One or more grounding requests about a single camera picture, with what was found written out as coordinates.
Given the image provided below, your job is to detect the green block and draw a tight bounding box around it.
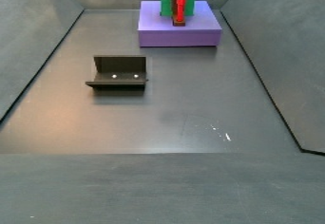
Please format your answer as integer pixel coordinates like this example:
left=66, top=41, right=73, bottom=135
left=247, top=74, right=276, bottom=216
left=185, top=0, right=196, bottom=16
left=161, top=0, right=173, bottom=16

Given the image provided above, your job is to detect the purple base board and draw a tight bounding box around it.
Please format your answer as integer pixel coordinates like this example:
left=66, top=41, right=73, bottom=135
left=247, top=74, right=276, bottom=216
left=138, top=1, right=223, bottom=47

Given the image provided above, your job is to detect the black angle bracket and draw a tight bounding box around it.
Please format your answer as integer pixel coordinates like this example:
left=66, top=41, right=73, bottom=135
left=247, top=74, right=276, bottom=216
left=86, top=55, right=148, bottom=88

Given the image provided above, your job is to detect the brown upright block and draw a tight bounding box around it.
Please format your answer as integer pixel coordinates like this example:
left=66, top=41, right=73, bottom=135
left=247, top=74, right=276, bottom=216
left=172, top=0, right=187, bottom=27

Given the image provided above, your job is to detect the green block right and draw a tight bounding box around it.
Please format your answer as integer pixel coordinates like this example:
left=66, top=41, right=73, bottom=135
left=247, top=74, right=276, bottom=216
left=185, top=0, right=196, bottom=16

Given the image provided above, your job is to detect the green block left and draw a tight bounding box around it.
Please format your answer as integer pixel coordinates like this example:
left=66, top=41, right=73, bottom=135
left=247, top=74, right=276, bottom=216
left=161, top=0, right=173, bottom=16

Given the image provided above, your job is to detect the red hexagonal peg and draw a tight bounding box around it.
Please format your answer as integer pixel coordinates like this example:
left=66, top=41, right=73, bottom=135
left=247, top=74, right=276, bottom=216
left=176, top=0, right=189, bottom=23

